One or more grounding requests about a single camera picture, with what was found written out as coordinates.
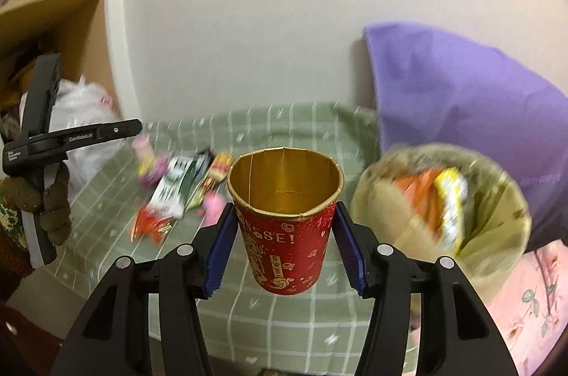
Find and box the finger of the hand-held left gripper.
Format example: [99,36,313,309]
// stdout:
[97,118,143,141]

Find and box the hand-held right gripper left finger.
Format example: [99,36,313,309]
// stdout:
[49,202,240,376]

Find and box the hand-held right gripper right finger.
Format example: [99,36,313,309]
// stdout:
[334,202,522,376]

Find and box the pink plastic spoon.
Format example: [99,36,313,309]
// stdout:
[202,192,227,226]

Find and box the pink chips packet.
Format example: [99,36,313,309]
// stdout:
[138,154,171,186]

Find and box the trash bin with yellow bag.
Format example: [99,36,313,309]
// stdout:
[353,143,532,301]

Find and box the red paper cup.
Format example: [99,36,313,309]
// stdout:
[227,147,346,297]

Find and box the clear red plastic wrapper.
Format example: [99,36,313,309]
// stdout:
[131,205,174,244]

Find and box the green white milk carton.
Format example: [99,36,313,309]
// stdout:
[146,156,209,219]

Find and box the person's left forearm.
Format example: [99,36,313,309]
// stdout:
[0,203,29,253]

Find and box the person's left hand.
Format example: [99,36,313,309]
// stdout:
[0,164,72,246]

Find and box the white plastic bag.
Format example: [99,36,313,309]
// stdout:
[51,76,122,186]

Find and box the red yellow striped snack packet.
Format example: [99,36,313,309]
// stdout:
[195,152,234,203]

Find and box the orange snack packet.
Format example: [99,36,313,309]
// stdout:
[393,169,444,244]

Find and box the purple pillow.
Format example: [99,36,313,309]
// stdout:
[363,21,568,257]

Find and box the pink floral blanket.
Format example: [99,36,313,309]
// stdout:
[408,240,568,376]

